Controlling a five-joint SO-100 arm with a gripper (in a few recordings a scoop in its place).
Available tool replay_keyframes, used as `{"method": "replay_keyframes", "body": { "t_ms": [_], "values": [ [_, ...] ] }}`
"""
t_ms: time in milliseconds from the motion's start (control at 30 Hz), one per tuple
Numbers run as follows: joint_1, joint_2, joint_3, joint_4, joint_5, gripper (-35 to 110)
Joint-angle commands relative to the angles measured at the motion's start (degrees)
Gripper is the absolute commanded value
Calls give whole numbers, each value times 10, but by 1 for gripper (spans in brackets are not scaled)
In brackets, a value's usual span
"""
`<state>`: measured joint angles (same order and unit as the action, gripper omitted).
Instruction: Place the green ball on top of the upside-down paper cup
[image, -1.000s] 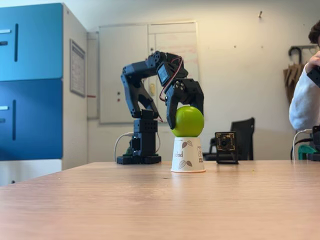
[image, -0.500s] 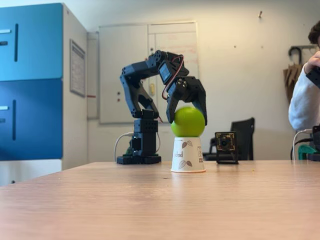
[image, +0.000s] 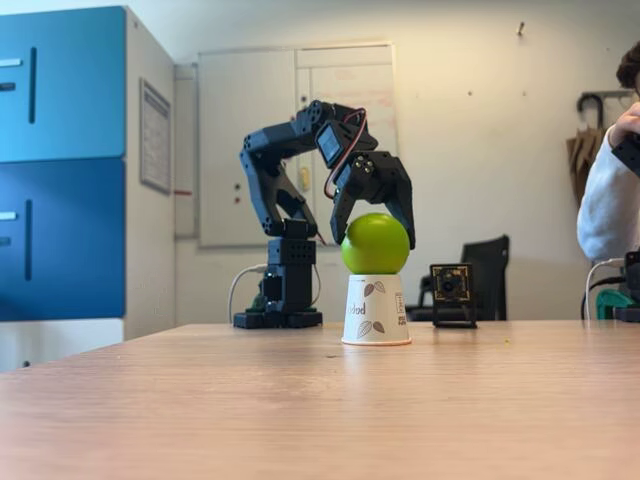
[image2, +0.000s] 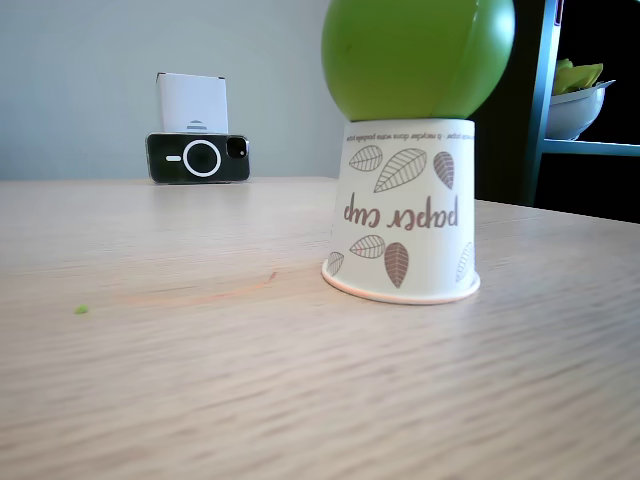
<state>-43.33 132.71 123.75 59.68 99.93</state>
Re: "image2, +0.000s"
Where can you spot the green foam ball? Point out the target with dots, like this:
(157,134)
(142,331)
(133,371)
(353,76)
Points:
(415,55)

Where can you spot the leaf print paper cup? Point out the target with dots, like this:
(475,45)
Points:
(405,215)

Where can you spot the black smartphone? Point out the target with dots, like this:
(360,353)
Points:
(200,159)

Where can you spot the white box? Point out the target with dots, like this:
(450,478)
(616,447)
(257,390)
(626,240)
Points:
(192,102)

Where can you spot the green crumb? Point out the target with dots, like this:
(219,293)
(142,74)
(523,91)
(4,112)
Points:
(82,310)

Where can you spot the teal metal shelf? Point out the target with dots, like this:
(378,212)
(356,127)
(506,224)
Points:
(542,100)

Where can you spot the white bowl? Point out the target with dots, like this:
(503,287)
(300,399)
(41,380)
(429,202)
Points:
(575,112)

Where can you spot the green items in bowl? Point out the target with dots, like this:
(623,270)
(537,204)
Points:
(575,77)

